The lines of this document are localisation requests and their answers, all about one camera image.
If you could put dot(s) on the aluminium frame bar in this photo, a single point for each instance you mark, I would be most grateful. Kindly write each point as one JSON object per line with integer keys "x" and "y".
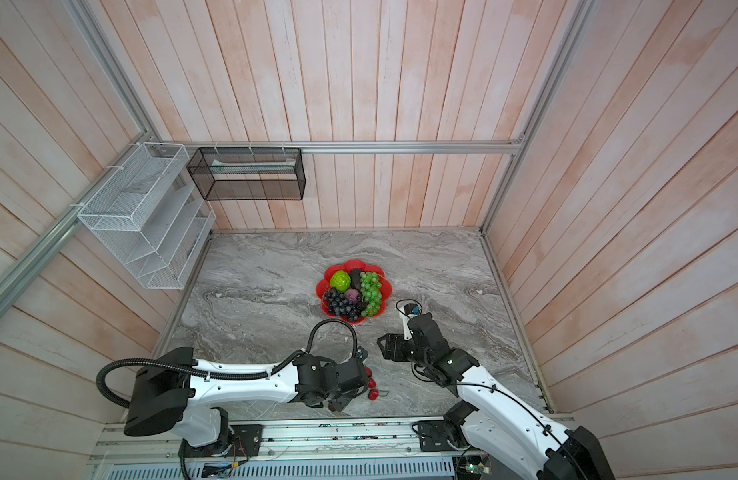
{"x": 373, "y": 147}

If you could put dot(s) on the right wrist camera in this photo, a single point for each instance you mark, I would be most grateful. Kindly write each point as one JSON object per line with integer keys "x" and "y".
{"x": 408, "y": 309}

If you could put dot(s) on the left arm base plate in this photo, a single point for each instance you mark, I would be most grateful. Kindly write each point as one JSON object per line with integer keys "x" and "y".
{"x": 241, "y": 440}

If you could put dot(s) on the aluminium mounting rail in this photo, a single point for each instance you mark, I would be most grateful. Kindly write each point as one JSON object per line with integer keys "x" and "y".
{"x": 279, "y": 440}

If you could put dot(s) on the black grape bunch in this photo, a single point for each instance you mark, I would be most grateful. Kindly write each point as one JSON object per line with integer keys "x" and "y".
{"x": 337, "y": 305}

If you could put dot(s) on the black wire mesh basket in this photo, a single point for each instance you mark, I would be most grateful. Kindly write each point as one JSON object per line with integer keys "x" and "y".
{"x": 248, "y": 173}

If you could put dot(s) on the purple fig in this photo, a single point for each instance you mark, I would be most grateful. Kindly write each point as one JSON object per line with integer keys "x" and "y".
{"x": 354, "y": 296}

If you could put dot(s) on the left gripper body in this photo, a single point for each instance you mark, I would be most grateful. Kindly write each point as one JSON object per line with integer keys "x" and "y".
{"x": 341, "y": 400}

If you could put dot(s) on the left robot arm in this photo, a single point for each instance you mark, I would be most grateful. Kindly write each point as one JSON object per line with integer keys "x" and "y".
{"x": 181, "y": 394}

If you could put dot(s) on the red cherry cluster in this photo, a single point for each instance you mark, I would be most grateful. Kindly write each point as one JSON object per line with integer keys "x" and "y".
{"x": 373, "y": 392}

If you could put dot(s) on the white wire mesh shelf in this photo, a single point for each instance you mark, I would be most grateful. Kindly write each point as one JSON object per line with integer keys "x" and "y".
{"x": 150, "y": 218}

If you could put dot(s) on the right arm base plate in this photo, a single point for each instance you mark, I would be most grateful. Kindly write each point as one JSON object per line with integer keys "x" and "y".
{"x": 439, "y": 436}

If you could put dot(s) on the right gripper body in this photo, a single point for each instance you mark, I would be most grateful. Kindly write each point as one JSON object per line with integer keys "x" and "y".
{"x": 421, "y": 355}

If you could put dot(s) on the dark avocado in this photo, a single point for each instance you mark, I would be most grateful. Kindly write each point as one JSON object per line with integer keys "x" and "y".
{"x": 357, "y": 276}

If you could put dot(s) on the red flower-shaped fruit bowl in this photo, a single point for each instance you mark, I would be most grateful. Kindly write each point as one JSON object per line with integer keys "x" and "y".
{"x": 324, "y": 285}

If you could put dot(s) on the green grape bunch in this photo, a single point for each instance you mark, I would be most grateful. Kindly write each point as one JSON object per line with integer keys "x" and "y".
{"x": 371, "y": 293}

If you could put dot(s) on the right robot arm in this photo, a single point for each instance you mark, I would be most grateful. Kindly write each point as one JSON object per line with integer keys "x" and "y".
{"x": 489, "y": 417}

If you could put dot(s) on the green custard apple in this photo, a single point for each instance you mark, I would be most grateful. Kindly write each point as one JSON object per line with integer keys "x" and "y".
{"x": 341, "y": 281}

